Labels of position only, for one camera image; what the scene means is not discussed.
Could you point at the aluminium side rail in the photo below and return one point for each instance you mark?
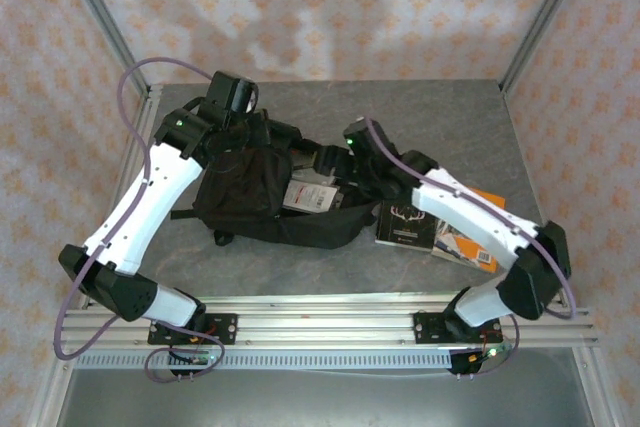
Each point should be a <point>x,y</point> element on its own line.
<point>151,96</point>

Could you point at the orange illustrated paperback book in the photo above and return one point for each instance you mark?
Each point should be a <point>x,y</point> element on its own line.
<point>467,246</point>

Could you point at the aluminium mounting rail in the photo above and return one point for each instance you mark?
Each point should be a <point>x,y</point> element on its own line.
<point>325,319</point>

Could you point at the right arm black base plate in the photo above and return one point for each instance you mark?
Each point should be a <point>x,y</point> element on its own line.
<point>427,328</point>

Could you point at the white plastic packet red label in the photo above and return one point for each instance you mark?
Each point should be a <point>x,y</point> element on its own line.
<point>307,195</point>

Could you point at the aluminium frame post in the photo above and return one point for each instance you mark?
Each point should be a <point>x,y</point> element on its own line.
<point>541,22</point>
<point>107,22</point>

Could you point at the black backpack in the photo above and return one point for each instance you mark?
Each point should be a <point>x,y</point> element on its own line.
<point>240,187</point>

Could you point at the small green circuit board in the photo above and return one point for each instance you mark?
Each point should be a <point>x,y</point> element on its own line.
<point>200,359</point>
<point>492,353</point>

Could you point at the black book with antlers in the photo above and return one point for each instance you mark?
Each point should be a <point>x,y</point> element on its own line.
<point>400,232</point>

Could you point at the grey metal lower panel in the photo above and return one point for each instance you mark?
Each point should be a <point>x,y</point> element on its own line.
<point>320,402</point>

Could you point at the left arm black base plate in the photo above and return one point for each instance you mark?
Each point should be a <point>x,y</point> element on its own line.
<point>227,329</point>

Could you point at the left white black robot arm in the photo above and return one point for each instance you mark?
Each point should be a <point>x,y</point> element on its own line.
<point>145,197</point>

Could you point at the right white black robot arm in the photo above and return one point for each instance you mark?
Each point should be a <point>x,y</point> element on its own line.
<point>465,217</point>

